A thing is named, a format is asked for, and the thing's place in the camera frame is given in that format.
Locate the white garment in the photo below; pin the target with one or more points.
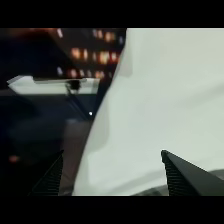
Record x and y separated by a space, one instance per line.
160 110

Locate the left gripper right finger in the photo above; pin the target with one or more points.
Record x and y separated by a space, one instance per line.
186 180

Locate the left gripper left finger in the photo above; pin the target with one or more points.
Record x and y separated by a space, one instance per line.
50 180

